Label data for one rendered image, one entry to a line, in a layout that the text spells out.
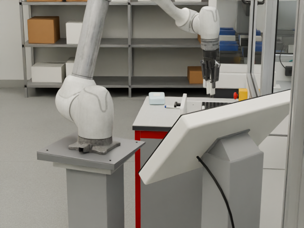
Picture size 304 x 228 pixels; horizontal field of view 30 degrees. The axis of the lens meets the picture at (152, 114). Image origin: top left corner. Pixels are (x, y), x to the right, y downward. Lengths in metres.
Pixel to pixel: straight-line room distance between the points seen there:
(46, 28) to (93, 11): 3.97
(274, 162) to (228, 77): 1.36
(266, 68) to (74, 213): 1.09
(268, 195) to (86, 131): 0.82
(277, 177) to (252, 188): 0.50
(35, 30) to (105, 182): 4.29
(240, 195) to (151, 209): 1.38
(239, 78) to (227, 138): 1.82
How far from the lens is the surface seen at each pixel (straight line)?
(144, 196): 3.12
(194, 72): 6.60
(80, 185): 2.57
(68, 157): 2.45
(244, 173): 1.81
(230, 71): 3.59
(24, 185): 4.25
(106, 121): 2.49
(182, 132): 1.59
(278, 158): 2.32
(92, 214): 2.60
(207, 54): 2.87
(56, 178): 4.33
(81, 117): 2.50
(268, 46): 2.21
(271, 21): 2.19
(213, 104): 2.86
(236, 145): 1.80
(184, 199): 3.11
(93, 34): 2.65
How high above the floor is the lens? 1.64
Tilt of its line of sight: 16 degrees down
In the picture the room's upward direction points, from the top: straight up
